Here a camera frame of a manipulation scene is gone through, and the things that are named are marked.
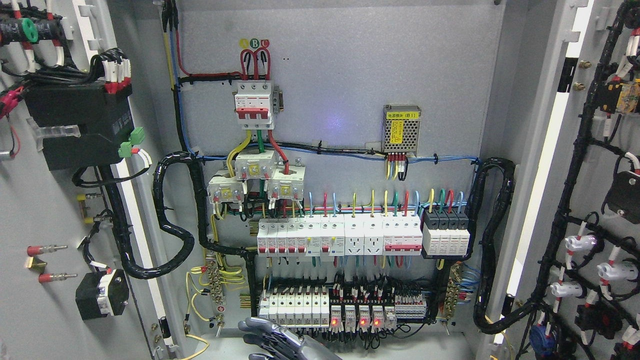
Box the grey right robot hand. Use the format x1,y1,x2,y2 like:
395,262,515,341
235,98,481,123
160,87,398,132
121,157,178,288
238,317,340,360

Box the grey cabinet door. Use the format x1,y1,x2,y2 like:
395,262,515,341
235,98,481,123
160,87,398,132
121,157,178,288
0,0,190,360
458,0,639,360

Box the lower row white breakers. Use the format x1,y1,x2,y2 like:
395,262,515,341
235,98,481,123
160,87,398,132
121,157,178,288
258,288,330,330

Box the row of relay modules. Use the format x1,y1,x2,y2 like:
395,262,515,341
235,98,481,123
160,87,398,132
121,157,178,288
328,304,398,334

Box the brass ground bar left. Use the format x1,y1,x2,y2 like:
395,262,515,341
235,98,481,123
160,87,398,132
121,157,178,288
205,250,227,333

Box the brass ground bar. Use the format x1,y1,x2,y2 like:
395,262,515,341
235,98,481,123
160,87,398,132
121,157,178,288
441,262,462,321
205,250,227,333

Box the row of small breakers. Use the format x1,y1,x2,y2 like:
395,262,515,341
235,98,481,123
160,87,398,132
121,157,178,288
257,214,346,258

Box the white twin socket module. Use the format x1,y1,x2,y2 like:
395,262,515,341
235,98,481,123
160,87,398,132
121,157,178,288
343,214,384,256

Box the white current transformer right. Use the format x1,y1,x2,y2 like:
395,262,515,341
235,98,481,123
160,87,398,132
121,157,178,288
265,165,306,201

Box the white current transformer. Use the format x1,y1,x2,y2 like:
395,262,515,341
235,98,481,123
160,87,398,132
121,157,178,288
265,165,306,201
207,170,247,205
234,150,278,181

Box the white current transformer left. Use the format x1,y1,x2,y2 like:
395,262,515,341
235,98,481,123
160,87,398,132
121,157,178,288
207,170,247,205

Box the white red four-pole breaker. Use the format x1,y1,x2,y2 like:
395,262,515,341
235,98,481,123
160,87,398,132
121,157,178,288
382,215,423,256

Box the white current transformer middle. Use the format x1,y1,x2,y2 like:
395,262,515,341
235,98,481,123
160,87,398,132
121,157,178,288
234,150,278,181

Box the brass ground bar right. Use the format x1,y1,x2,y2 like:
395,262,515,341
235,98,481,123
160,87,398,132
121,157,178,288
441,262,462,321

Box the black surge protector block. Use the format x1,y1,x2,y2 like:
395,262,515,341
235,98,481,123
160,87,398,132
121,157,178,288
422,210,471,259

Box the white red main breaker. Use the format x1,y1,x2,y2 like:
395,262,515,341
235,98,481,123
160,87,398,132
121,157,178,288
234,80,284,131

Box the perforated metal power supply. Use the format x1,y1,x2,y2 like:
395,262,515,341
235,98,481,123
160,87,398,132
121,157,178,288
381,104,422,153

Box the black digital power meter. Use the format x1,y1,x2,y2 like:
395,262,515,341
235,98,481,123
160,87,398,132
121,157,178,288
23,80,134,171

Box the white rotary selector switch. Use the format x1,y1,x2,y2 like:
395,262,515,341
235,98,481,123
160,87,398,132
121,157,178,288
75,269,130,321

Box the black corrugated cable loom right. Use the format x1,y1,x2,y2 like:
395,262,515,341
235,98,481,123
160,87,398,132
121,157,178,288
472,157,551,336

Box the black corrugated cable loom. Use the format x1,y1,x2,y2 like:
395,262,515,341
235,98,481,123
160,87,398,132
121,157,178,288
472,157,551,336
100,151,258,281

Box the black corrugated cable loom left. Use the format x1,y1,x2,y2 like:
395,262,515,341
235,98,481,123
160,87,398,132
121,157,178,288
100,151,258,281

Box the yellow terminal post pair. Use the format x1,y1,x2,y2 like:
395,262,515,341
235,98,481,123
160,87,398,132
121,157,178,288
26,256,48,274

